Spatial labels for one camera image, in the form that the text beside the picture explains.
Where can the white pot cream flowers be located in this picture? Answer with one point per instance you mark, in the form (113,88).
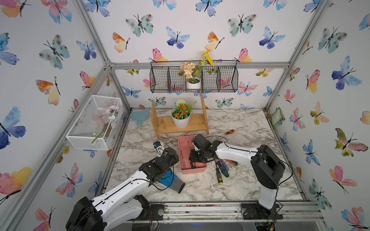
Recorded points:
(192,73)

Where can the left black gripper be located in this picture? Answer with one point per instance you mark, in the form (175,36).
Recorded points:
(175,159)

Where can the green framed wall card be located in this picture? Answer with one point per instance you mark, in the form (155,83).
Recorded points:
(277,118)

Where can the green black screwdriver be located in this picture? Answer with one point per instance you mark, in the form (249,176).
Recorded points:
(222,168)

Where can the yellow artificial flower sprig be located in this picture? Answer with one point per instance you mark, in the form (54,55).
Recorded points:
(205,60)

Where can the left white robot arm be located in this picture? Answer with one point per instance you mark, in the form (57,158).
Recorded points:
(124,202)

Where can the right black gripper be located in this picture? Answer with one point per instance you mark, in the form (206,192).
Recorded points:
(191,157)

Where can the white handled screwdriver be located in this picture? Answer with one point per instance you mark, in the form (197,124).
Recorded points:
(183,164)

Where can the wooden desktop shelf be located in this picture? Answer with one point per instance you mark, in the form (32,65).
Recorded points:
(169,124)

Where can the small orange black screwdriver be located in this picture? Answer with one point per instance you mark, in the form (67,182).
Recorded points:
(229,132)

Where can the black wire wall basket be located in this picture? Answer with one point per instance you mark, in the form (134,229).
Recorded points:
(171,77)

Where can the pink plastic storage box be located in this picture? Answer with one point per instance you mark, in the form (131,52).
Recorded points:
(185,145)

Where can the artificial white flower stem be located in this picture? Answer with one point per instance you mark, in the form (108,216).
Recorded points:
(112,114)

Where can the black yellow screwdriver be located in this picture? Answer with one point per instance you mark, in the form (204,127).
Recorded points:
(218,174)

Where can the white pot orange flowers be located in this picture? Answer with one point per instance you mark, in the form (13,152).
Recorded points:
(181,113)

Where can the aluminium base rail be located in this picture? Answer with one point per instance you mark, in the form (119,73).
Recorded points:
(221,211)

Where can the white mesh wall basket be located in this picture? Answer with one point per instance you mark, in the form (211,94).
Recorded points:
(90,121)

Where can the orange grey screwdriver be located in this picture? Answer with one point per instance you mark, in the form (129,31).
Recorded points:
(232,162)

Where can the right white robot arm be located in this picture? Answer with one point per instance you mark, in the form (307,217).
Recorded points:
(267,166)

